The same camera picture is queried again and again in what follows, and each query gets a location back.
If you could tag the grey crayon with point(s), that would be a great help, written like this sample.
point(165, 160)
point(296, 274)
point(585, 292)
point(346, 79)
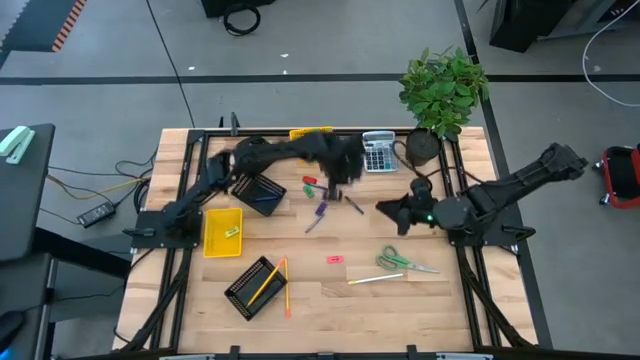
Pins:
point(315, 223)

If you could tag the white pencil yellow tip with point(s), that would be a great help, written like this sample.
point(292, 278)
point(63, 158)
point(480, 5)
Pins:
point(375, 279)

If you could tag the black plastic bin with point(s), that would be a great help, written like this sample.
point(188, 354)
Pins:
point(260, 190)
point(237, 292)

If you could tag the green leafy plant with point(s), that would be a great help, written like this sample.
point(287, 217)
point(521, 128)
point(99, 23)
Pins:
point(440, 90)

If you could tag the red eraser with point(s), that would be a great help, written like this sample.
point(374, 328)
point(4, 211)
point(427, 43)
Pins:
point(309, 180)

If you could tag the mint green stapler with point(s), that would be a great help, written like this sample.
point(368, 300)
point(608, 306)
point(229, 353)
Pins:
point(17, 142)

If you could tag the purple eraser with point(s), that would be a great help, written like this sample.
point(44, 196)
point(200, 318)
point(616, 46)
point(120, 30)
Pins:
point(321, 208)

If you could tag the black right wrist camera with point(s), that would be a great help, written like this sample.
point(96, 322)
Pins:
point(421, 189)

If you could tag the blue crayon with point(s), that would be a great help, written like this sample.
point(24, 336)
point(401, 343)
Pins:
point(320, 187)
point(267, 198)

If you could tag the red black tool cart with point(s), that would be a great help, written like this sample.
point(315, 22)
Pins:
point(622, 172)

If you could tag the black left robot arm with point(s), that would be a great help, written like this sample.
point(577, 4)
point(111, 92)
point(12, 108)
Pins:
point(270, 152)

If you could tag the black equipment box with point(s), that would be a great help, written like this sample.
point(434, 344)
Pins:
point(215, 7)

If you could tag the pink eraser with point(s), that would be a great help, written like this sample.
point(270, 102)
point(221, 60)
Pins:
point(335, 259)

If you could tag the green eraser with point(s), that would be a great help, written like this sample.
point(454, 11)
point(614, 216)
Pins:
point(309, 191)

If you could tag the yellow-green eraser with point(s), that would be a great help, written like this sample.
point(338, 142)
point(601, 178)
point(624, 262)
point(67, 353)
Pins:
point(232, 232)

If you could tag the grey calculator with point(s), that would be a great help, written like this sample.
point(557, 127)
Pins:
point(382, 155)

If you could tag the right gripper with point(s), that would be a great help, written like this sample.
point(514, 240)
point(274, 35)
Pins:
point(422, 212)

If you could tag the black plant pot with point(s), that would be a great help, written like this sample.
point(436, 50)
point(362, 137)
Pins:
point(422, 147)

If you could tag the green marker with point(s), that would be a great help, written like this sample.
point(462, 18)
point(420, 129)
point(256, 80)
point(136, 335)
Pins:
point(406, 263)

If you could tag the blue pen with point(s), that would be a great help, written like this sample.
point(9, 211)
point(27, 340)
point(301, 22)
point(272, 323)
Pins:
point(354, 205)

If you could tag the black desk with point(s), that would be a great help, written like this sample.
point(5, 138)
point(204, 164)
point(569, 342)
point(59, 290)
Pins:
point(25, 200)

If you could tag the yellow pencil orange eraser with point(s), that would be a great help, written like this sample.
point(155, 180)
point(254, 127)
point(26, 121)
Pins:
point(265, 283)
point(287, 290)

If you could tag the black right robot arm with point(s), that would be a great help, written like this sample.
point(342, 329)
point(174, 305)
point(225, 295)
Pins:
point(525, 175)

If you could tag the black cabinet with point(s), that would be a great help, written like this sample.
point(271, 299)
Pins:
point(520, 25)

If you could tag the black power adapter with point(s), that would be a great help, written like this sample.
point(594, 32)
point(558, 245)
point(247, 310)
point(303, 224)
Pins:
point(96, 214)

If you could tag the black ramp orange striped edge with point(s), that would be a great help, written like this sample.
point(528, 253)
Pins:
point(35, 25)

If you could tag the black aluminium table frame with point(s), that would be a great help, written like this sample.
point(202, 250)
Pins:
point(280, 131)

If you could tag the yellow plastic bin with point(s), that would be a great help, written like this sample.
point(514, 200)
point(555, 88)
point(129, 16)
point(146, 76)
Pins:
point(217, 240)
point(305, 133)

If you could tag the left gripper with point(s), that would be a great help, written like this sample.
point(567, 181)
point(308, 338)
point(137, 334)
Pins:
point(342, 160)

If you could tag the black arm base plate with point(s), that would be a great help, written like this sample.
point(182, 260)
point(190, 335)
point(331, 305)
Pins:
point(510, 235)
point(150, 240)

